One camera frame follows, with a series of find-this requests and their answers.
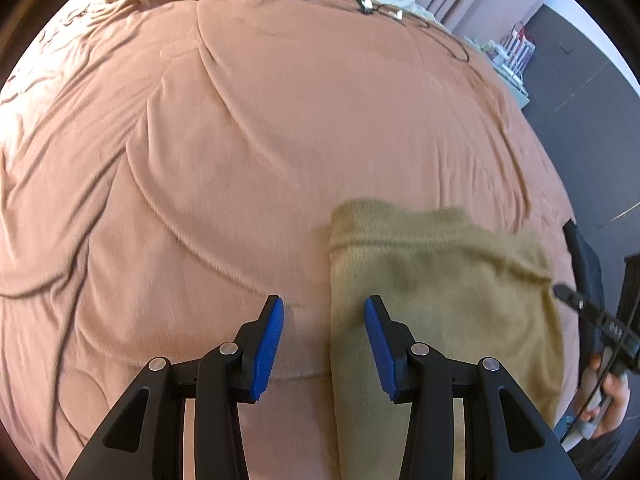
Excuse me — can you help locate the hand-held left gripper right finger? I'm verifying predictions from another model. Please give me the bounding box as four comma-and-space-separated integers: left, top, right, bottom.
363, 295, 583, 480

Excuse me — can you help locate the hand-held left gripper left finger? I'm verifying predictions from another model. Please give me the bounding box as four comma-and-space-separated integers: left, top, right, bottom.
65, 295, 285, 480

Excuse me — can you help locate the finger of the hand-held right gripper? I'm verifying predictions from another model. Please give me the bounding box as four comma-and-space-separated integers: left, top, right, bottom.
552, 284, 608, 333

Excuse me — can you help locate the olive printed t-shirt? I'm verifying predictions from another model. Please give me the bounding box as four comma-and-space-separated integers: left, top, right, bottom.
327, 199, 568, 480

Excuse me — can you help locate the person's right forearm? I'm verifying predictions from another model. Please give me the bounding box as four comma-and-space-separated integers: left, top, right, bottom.
552, 410, 626, 480

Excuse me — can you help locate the person's right hand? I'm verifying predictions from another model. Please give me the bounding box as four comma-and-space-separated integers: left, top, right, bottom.
580, 352, 632, 441

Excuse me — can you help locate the orange-brown blanket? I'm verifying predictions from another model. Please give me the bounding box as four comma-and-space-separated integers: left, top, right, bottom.
0, 0, 576, 480

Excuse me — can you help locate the red striped paper bag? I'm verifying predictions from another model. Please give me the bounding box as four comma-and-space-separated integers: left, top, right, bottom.
500, 21, 537, 78

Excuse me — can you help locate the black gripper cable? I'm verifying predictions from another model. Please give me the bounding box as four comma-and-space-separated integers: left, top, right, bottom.
560, 355, 621, 446

